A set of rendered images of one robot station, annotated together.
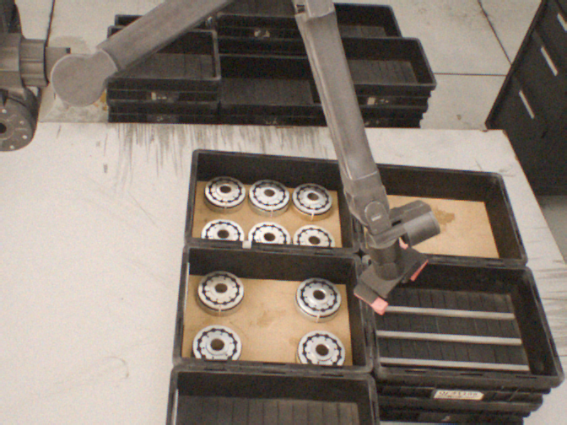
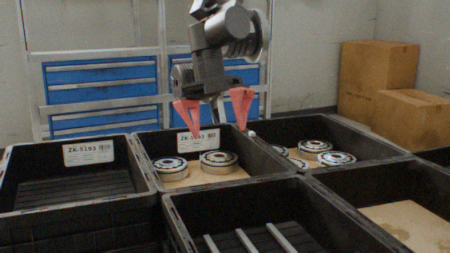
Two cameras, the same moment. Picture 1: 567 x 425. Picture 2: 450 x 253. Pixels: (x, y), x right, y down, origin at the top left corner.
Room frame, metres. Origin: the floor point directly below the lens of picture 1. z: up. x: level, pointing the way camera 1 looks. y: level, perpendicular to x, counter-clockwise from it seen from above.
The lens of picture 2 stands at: (0.70, -1.01, 1.30)
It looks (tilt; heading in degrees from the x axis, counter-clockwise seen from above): 17 degrees down; 80
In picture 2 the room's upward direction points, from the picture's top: straight up
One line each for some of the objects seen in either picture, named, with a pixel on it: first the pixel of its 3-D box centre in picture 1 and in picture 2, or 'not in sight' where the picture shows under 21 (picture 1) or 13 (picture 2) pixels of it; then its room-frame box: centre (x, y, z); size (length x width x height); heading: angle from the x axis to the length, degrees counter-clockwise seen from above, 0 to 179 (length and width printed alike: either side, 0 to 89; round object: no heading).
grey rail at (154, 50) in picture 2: not in sight; (161, 50); (0.83, 2.01, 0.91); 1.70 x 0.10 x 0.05; 15
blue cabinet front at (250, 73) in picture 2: not in sight; (217, 90); (1.23, 2.08, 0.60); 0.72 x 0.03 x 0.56; 15
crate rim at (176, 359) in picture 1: (272, 307); (204, 154); (0.83, -0.02, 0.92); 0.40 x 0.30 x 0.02; 99
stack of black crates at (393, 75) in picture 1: (364, 104); not in sight; (2.25, -0.26, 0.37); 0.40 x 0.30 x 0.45; 105
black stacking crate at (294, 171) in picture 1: (269, 215); (312, 158); (1.13, 0.02, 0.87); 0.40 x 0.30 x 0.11; 99
